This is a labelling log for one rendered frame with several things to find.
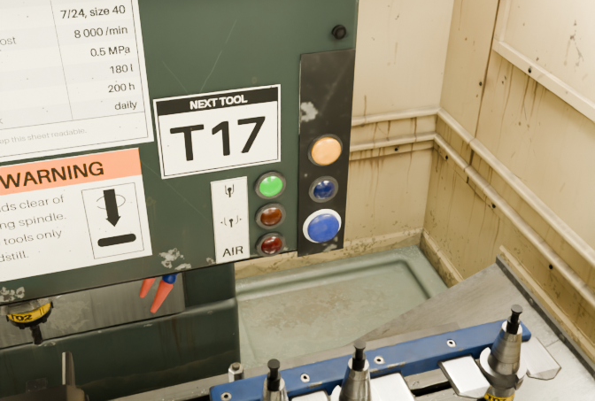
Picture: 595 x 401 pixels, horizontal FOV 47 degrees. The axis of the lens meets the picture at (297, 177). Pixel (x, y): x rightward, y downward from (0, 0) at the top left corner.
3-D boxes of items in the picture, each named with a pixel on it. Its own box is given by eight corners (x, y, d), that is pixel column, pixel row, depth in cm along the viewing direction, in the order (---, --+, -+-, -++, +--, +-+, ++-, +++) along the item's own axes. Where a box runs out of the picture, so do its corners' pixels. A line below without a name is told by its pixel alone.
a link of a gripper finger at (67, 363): (66, 368, 75) (67, 413, 71) (61, 348, 74) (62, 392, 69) (81, 366, 76) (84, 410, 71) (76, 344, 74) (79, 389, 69)
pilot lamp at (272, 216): (283, 226, 61) (283, 205, 59) (259, 230, 60) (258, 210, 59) (282, 222, 61) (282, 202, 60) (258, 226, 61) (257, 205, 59)
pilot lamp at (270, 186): (283, 196, 59) (283, 174, 58) (258, 200, 58) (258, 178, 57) (282, 192, 59) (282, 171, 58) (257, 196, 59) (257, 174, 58)
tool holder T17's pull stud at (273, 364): (279, 376, 84) (279, 357, 83) (282, 387, 83) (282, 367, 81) (265, 379, 84) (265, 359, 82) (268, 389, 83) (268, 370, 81)
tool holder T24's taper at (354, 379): (360, 381, 93) (363, 345, 89) (379, 404, 89) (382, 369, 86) (332, 393, 91) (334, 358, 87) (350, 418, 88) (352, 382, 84)
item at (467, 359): (496, 395, 93) (497, 390, 93) (461, 404, 92) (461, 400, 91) (470, 357, 99) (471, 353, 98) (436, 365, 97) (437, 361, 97)
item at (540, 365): (566, 376, 96) (567, 373, 95) (533, 385, 95) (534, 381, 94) (537, 341, 101) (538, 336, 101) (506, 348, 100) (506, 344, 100)
